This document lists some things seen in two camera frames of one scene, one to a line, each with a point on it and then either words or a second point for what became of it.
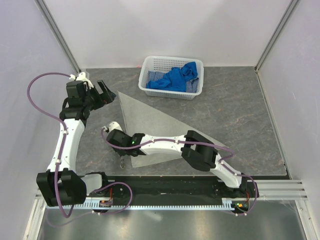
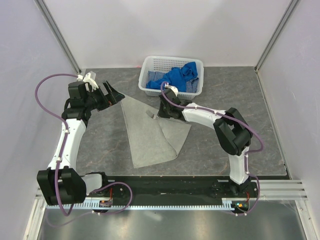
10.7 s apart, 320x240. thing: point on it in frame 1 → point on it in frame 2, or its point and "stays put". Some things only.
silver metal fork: (122, 165) → (152, 115)
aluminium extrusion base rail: (279, 190) stays put
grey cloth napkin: (141, 120) stays put
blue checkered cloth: (192, 86) stays put
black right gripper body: (121, 151) → (164, 111)
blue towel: (175, 79) stays put
